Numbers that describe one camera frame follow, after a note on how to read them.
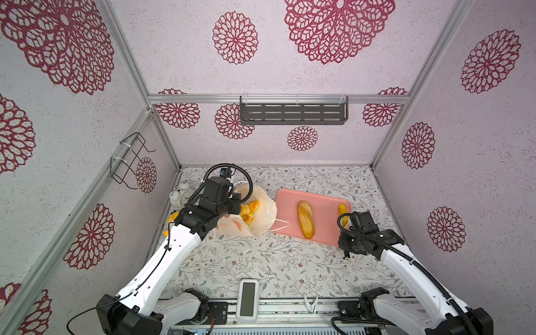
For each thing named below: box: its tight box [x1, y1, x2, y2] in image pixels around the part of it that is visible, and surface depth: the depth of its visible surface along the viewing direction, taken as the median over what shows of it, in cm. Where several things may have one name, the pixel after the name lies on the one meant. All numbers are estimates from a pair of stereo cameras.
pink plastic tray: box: [270, 188, 352, 247], surface depth 103 cm
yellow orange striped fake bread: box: [239, 200, 261, 225], surface depth 91 cm
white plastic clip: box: [303, 293, 319, 314], surface depth 76 cm
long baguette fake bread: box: [297, 200, 315, 240], surface depth 96 cm
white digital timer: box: [235, 278, 259, 323], surface depth 74 cm
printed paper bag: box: [215, 184, 278, 236], surface depth 87 cm
